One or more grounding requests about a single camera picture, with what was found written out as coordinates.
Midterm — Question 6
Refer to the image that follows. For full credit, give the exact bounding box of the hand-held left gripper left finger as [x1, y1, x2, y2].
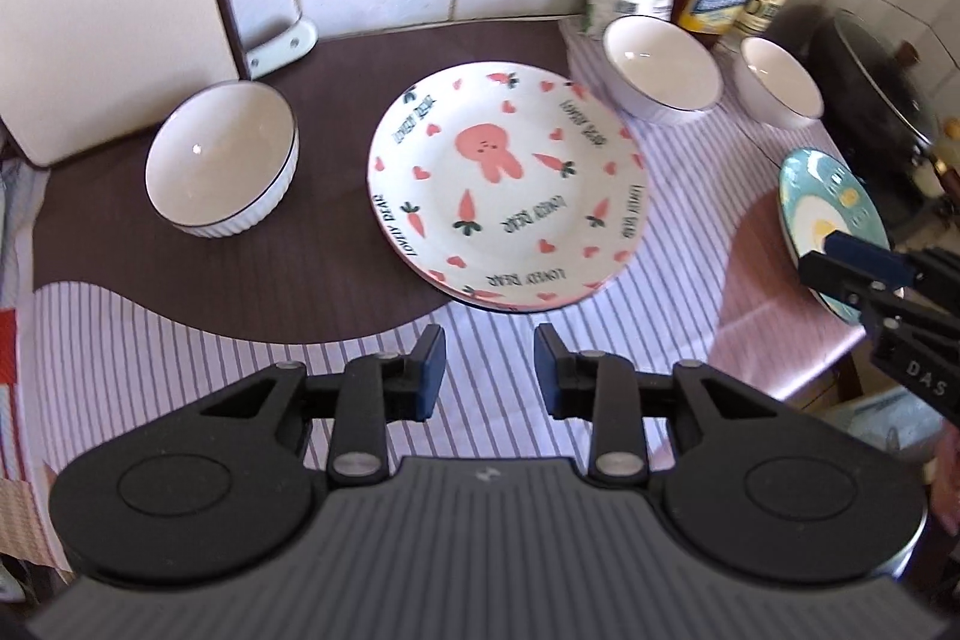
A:
[199, 323, 449, 488]

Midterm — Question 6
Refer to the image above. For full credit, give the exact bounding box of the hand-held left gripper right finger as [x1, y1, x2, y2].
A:
[532, 323, 781, 488]

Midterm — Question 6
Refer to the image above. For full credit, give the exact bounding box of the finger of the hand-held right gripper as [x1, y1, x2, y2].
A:
[797, 230, 923, 320]

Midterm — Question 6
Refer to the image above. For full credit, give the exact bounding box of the teal fried egg print plate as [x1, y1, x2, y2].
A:
[777, 147, 893, 326]

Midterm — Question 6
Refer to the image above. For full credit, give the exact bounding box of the white ribbed bowl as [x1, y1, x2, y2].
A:
[144, 82, 301, 238]
[733, 36, 826, 131]
[604, 14, 725, 125]

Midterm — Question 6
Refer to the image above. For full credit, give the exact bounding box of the pink rimmed plate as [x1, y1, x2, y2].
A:
[397, 250, 635, 316]

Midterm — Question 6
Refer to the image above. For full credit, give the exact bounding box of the brown and striped tablecloth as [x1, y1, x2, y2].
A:
[30, 14, 863, 487]

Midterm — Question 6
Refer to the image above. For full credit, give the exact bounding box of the black pot with glass lid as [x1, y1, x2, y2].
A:
[765, 6, 942, 221]

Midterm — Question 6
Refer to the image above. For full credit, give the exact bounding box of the rabbit and carrot print plate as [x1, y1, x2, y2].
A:
[366, 61, 647, 310]

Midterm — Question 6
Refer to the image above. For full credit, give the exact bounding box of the red striped patchwork cloth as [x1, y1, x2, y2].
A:
[0, 149, 57, 581]

